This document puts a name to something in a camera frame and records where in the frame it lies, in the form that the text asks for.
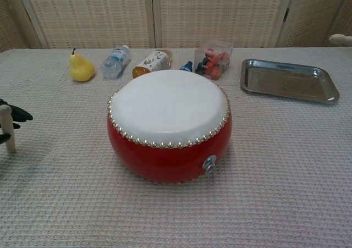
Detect red drum with white head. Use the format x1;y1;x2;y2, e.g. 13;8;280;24
106;69;233;185

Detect clear box of red items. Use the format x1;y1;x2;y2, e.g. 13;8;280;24
194;40;234;81

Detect black-fingered silver left robot hand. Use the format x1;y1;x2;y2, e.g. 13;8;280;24
0;98;34;147

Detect wooden drumstick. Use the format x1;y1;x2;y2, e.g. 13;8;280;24
1;104;17;153
329;34;352;46

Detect clear water bottle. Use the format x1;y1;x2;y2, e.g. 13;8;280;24
100;45;132;80

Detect yellow toy pear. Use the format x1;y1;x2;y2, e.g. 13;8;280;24
69;48;96;82

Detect stainless steel tray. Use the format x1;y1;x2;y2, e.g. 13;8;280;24
240;58;340;104

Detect amber tea bottle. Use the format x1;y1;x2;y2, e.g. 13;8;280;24
131;48;174;80

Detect beige woven tablecloth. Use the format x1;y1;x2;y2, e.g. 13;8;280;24
0;46;352;248

